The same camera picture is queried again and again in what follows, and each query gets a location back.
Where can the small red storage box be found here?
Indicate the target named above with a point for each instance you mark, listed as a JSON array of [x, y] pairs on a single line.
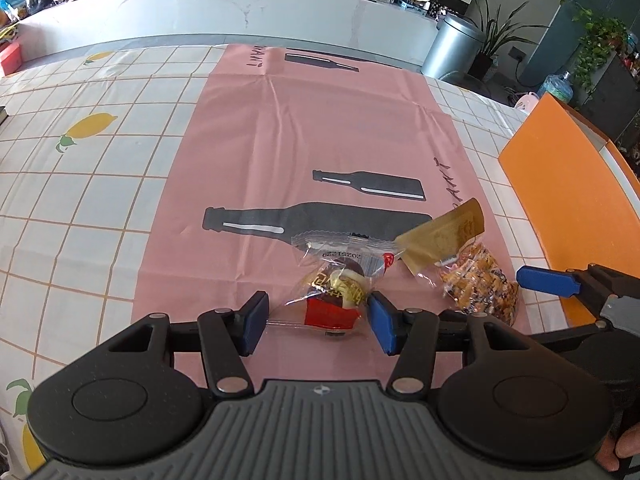
[[10, 58]]

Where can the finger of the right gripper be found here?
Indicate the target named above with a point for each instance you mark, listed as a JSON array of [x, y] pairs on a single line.
[[562, 284]]

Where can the blue water jug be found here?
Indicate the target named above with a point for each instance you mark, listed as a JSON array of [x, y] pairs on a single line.
[[557, 85]]

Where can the mixed nuts kraft bag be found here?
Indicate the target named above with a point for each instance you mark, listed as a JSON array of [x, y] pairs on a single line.
[[449, 253]]

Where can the small clear pastry packet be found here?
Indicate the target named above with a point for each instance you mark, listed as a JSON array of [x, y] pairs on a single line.
[[340, 273]]

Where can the pink bottle print mat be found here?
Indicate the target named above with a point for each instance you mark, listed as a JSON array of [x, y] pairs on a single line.
[[283, 142]]

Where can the green potted plant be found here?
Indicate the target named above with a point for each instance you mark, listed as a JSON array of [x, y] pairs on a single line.
[[496, 32]]

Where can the white marble tv cabinet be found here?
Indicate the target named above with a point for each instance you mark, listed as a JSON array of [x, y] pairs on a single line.
[[372, 27]]

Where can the orange cardboard box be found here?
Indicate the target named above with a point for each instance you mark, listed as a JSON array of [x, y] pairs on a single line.
[[579, 194]]

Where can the person's hand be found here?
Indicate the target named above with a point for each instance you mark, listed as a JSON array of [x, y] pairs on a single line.
[[615, 449]]

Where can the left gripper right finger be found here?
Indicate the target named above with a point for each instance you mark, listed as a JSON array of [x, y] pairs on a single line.
[[410, 335]]

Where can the silver trash can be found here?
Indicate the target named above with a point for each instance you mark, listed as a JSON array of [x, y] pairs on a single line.
[[457, 43]]

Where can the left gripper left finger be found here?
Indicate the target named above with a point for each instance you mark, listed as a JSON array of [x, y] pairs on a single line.
[[226, 337]]

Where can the trailing ivy plant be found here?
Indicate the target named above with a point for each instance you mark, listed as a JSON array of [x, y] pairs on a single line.
[[602, 37]]

